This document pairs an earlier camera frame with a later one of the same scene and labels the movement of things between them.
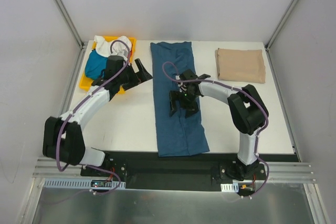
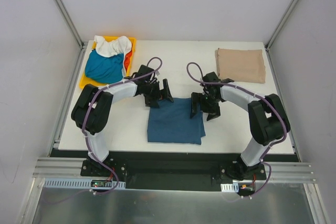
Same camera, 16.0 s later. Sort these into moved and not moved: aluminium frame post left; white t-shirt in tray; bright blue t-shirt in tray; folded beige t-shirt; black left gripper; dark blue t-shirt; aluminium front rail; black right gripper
Moved: dark blue t-shirt; black right gripper; black left gripper
Not moved: aluminium frame post left; folded beige t-shirt; aluminium front rail; white t-shirt in tray; bright blue t-shirt in tray
